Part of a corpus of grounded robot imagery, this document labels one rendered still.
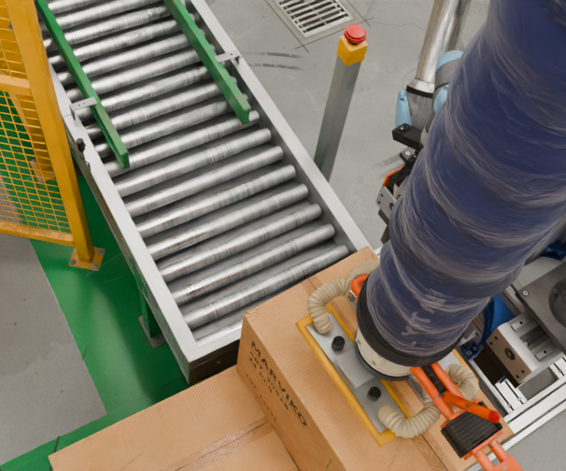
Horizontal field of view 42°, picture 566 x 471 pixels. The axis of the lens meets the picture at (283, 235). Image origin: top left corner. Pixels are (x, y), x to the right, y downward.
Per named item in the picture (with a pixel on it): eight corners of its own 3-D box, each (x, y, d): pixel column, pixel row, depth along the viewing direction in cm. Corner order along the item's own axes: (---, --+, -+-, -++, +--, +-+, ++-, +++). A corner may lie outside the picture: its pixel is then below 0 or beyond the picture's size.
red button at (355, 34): (338, 35, 232) (340, 26, 228) (357, 30, 234) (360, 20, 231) (350, 51, 229) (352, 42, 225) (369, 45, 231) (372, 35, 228)
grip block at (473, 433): (436, 428, 155) (445, 420, 150) (471, 405, 159) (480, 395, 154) (461, 463, 152) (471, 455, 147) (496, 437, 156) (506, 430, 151)
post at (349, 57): (300, 207, 317) (339, 36, 232) (314, 202, 320) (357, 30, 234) (308, 220, 315) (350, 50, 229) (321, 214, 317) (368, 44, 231)
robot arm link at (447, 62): (480, 79, 168) (478, 116, 162) (431, 69, 168) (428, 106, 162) (492, 54, 161) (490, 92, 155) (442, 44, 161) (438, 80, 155)
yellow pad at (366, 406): (293, 324, 175) (296, 316, 171) (328, 306, 178) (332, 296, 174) (379, 449, 162) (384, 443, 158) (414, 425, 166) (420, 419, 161)
